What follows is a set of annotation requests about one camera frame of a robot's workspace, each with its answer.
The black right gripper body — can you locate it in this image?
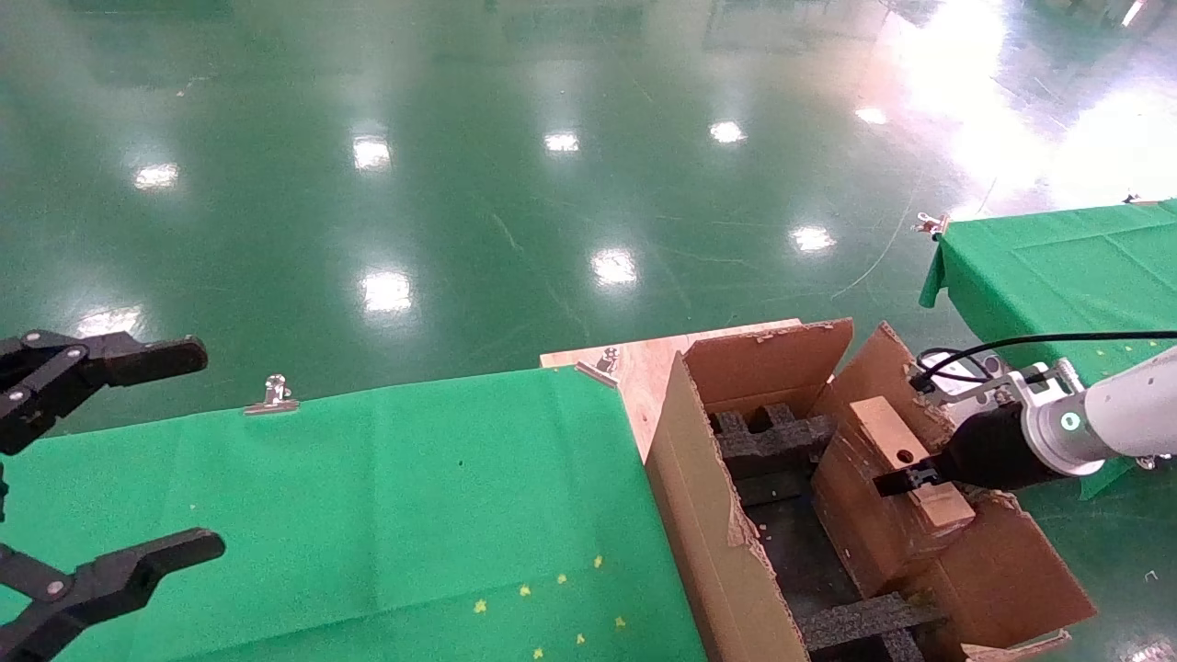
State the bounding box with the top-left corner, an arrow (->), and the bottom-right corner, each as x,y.
936,403 -> 1047,493

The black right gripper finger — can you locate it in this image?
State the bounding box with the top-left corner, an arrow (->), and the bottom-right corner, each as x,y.
872,454 -> 954,500

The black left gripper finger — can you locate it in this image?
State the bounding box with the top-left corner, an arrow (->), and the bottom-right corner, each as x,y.
0,329 -> 210,457
0,527 -> 227,662

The wooden block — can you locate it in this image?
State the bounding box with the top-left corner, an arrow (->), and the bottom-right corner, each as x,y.
812,395 -> 977,599

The large open cardboard carton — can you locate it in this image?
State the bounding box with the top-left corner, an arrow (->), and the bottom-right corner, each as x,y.
644,317 -> 1097,662

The black foam insert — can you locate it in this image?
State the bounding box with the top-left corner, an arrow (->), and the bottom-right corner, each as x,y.
711,403 -> 840,508
793,593 -> 950,662

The green table cloth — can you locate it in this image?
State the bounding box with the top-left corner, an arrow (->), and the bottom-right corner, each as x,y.
0,365 -> 709,662
918,199 -> 1177,502

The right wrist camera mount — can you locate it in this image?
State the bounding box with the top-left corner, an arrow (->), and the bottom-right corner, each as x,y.
912,352 -> 1084,410

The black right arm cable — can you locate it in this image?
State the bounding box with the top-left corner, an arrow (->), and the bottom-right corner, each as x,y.
908,329 -> 1177,392

